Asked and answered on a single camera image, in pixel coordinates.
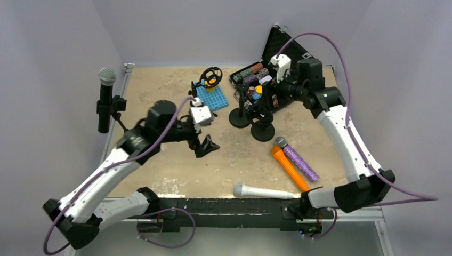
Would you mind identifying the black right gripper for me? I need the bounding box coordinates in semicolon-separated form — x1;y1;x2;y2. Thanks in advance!
257;67;307;112

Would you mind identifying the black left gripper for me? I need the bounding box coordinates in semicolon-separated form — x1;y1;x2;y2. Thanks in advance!
158;118;220;156

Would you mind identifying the black round-base mic stand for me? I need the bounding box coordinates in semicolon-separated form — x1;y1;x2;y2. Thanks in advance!
229;84;250;129

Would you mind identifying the purple glitter microphone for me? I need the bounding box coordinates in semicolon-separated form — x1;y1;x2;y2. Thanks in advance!
275;137;319;182

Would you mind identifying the orange microphone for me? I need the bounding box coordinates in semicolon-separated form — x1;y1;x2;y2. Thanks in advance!
270;146;310;192

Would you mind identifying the white microphone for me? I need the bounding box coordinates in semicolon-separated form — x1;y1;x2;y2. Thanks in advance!
233;184;293;199

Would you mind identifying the black tripod shock-mount stand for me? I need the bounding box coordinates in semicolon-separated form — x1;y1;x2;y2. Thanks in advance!
188;67;229;117

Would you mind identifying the black microphone silver grille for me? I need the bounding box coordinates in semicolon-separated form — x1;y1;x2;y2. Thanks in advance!
96;68;117;134

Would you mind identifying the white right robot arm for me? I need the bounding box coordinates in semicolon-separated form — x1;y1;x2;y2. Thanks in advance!
269;54;396;217

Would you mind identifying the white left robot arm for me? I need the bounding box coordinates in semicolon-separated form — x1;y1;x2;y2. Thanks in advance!
43;97;219;250

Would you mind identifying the blue lego baseplate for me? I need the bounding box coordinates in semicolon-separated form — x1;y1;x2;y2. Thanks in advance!
196;86;229;111

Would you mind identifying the black poker chip case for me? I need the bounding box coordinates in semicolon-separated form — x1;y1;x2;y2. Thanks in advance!
229;25;314;111

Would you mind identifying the yellow lego brick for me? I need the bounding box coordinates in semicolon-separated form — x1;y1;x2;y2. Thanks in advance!
205;79;217;92

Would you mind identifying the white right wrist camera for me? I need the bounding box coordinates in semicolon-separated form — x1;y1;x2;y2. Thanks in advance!
270;54;292;83

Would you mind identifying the black table front rail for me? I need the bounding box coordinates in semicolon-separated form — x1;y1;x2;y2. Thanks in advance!
135;198;334;232

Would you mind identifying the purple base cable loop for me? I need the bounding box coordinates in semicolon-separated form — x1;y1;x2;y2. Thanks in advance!
136;207;197;249

